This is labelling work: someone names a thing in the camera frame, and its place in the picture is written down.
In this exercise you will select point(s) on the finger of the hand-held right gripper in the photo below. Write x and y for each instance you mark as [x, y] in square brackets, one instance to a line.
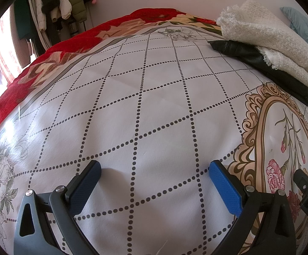
[305, 186]

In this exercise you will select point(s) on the blue quilt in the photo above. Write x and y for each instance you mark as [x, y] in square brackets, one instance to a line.
[302, 24]

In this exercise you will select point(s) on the white diamond-print sheet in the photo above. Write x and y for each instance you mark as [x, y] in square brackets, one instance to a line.
[143, 111]

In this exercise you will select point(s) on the white fluffy jacket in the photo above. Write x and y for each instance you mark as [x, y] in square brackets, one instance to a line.
[270, 32]

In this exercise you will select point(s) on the black folded garment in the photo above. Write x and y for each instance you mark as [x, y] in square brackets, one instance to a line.
[249, 53]

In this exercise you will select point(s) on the pink floral curtain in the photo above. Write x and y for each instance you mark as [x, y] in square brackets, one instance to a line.
[8, 58]

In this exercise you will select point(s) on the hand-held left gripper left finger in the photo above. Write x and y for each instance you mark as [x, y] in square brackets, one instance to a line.
[86, 186]

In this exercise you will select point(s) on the red floral blanket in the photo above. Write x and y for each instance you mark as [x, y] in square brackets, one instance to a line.
[63, 47]

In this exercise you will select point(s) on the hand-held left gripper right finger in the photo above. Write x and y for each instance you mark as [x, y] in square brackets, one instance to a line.
[225, 188]

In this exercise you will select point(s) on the row of hanging clothes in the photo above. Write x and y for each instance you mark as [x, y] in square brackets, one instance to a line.
[45, 10]

